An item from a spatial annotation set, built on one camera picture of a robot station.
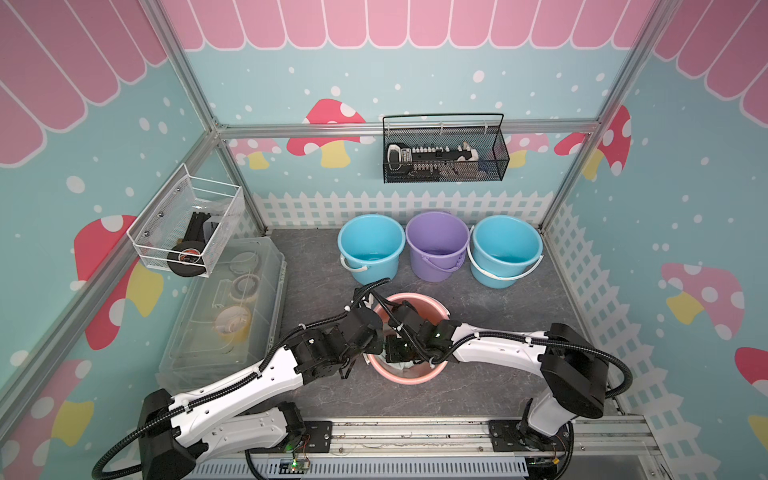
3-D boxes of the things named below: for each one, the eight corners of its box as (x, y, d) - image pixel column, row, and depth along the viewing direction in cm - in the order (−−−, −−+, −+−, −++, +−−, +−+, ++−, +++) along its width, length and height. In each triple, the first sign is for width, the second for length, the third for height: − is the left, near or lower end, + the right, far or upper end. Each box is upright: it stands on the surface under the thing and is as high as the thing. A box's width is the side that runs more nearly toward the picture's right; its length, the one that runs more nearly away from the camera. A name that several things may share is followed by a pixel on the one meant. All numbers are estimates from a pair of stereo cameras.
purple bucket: (406, 290, 104) (408, 258, 90) (405, 245, 117) (406, 211, 103) (464, 290, 104) (475, 258, 90) (456, 245, 117) (464, 211, 103)
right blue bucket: (466, 297, 103) (478, 264, 88) (458, 250, 116) (467, 215, 102) (531, 297, 103) (553, 264, 88) (515, 250, 116) (532, 215, 102)
